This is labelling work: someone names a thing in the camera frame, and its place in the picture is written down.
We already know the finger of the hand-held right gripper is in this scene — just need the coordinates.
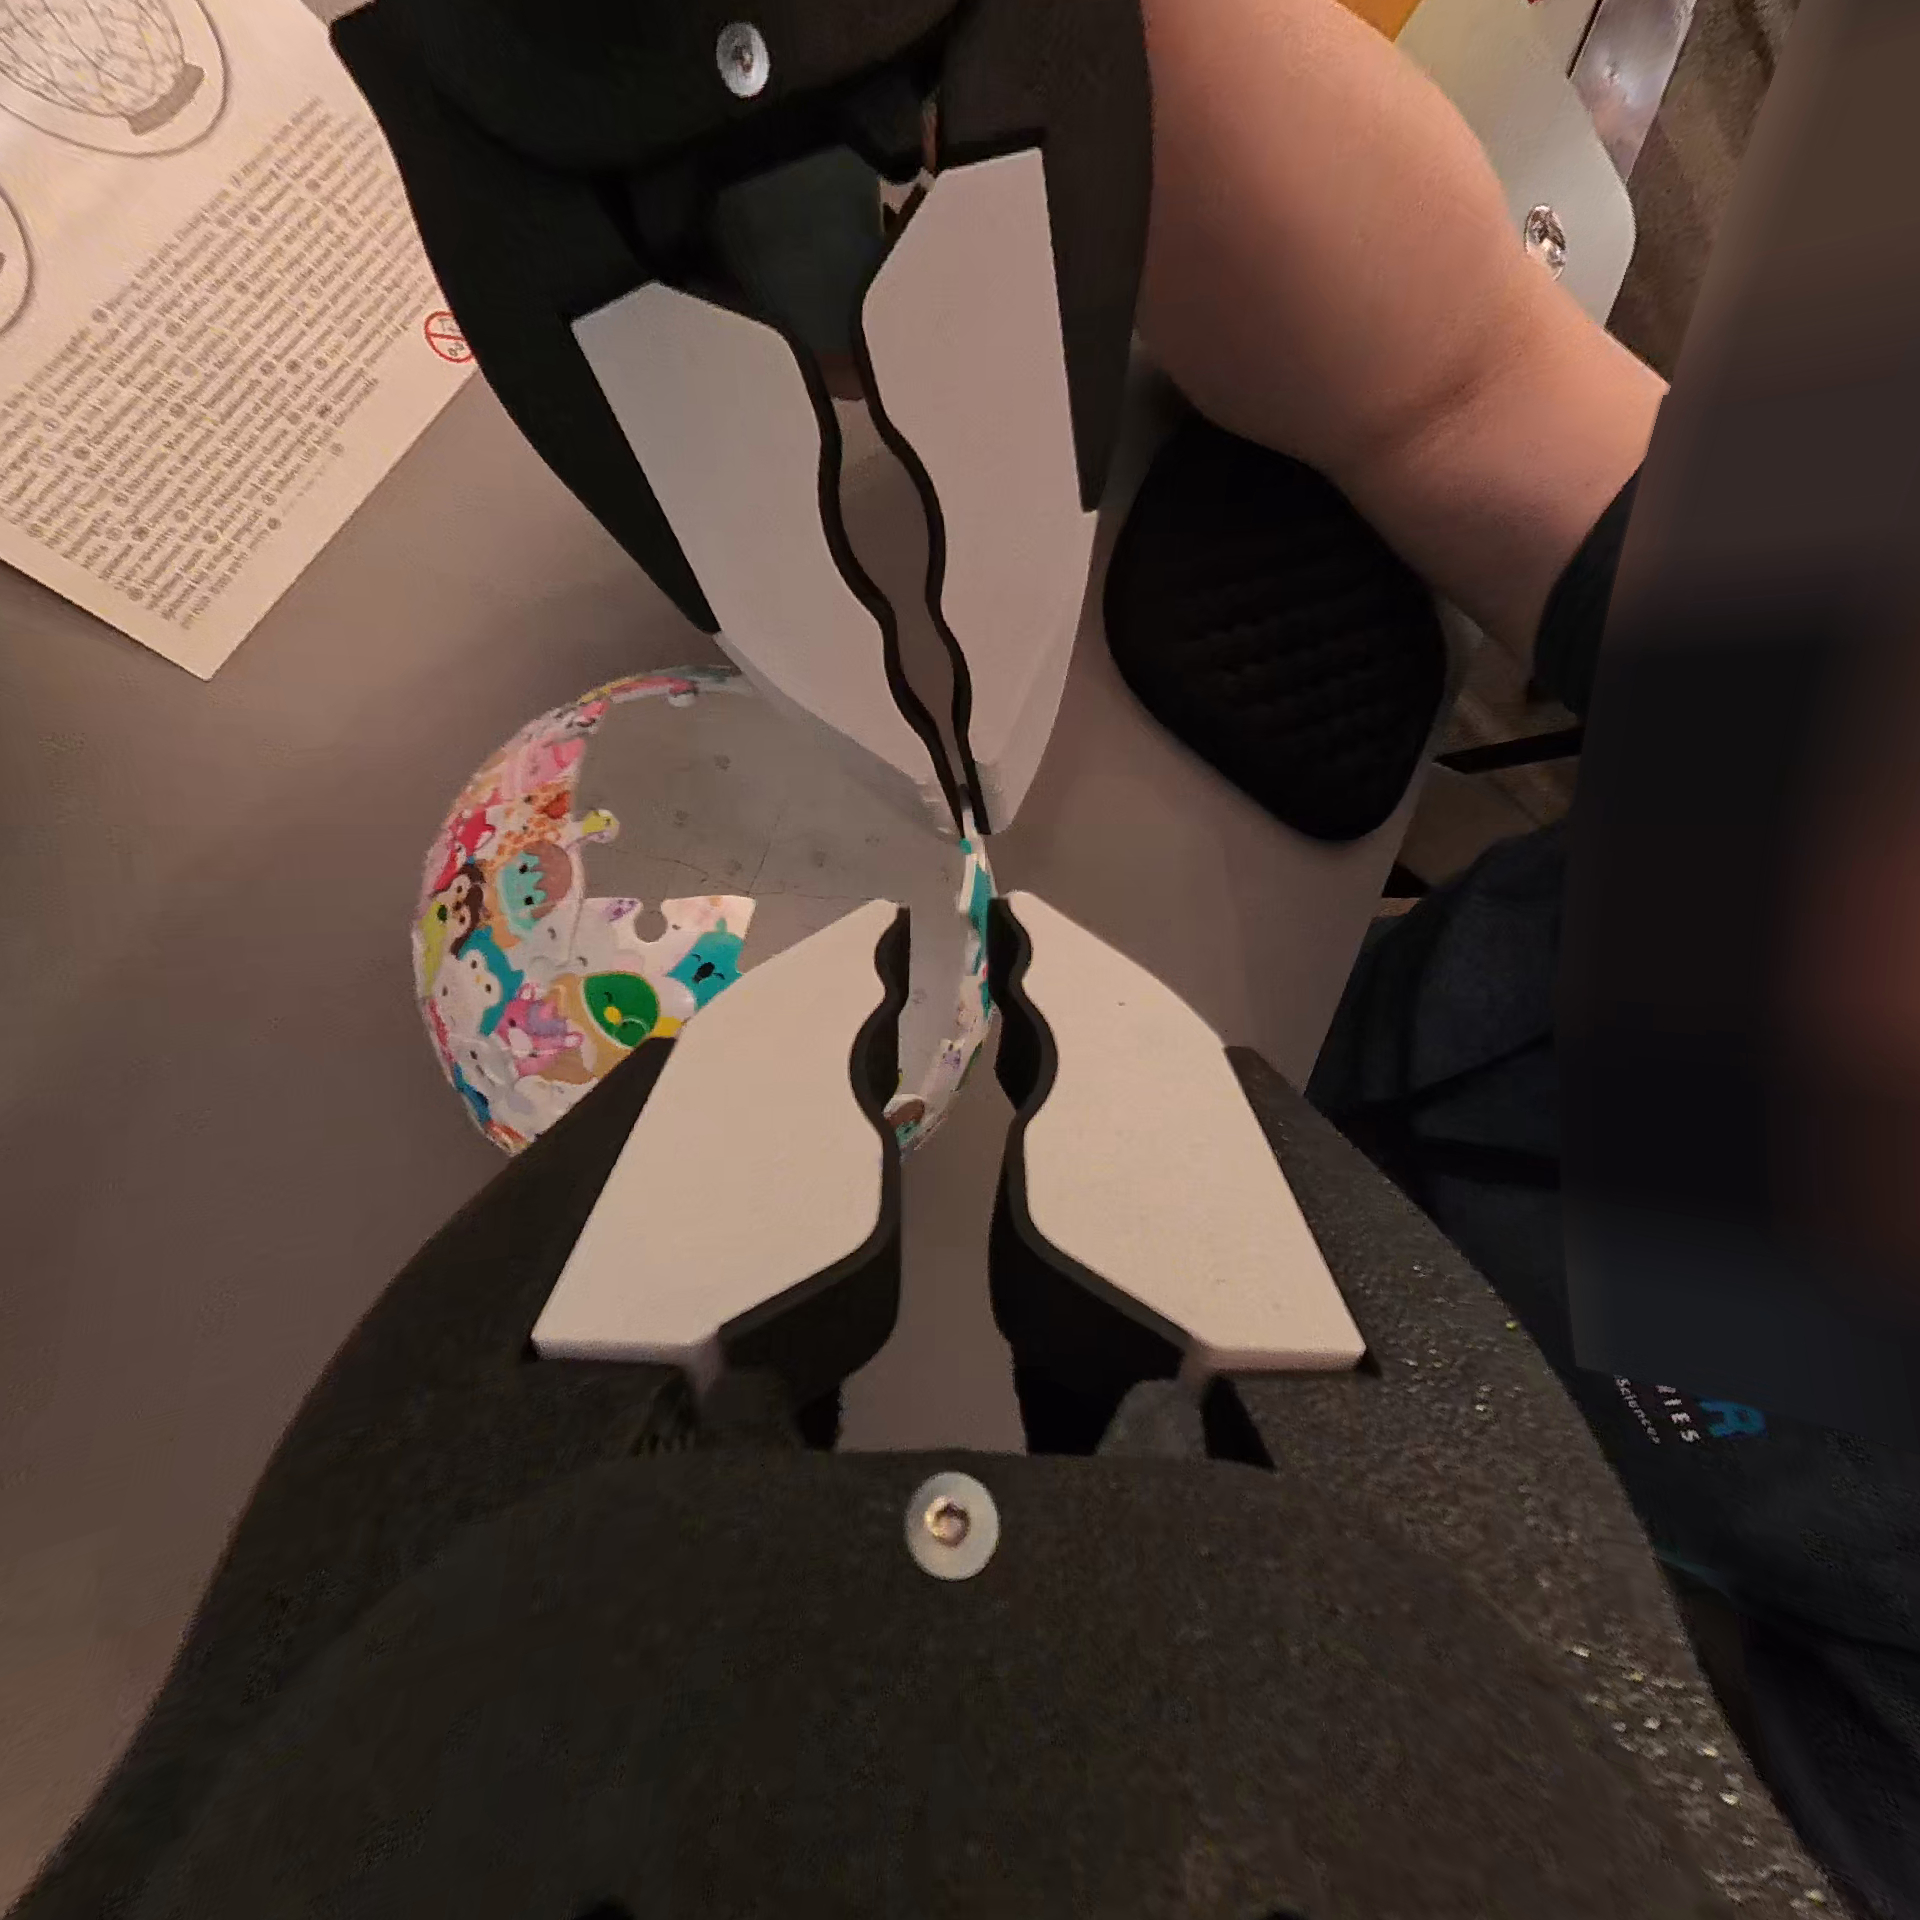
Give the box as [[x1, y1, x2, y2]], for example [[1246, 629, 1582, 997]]
[[860, 144, 1114, 839], [570, 279, 969, 833]]

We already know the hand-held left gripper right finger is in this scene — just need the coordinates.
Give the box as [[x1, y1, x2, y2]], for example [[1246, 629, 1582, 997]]
[[984, 888, 1379, 1382]]

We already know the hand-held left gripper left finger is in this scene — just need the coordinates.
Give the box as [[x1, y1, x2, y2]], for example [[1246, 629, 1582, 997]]
[[528, 895, 916, 1378]]

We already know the colourful puzzle ball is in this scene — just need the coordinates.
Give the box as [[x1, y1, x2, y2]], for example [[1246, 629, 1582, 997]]
[[410, 663, 1003, 1160]]

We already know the person's right forearm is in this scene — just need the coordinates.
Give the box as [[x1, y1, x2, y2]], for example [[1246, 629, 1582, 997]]
[[1137, 0, 1672, 649]]

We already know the person in dark shirt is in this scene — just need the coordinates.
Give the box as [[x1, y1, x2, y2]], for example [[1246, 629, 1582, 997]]
[[1302, 463, 1920, 1920]]

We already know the black wrist rest pad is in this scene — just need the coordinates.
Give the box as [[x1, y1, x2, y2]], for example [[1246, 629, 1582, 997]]
[[1101, 407, 1451, 846]]

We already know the white instruction leaflet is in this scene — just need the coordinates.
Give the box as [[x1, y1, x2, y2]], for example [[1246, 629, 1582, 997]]
[[0, 0, 481, 681]]

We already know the white metal stand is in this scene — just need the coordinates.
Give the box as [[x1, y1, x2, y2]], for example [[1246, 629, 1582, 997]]
[[1387, 0, 1642, 330]]

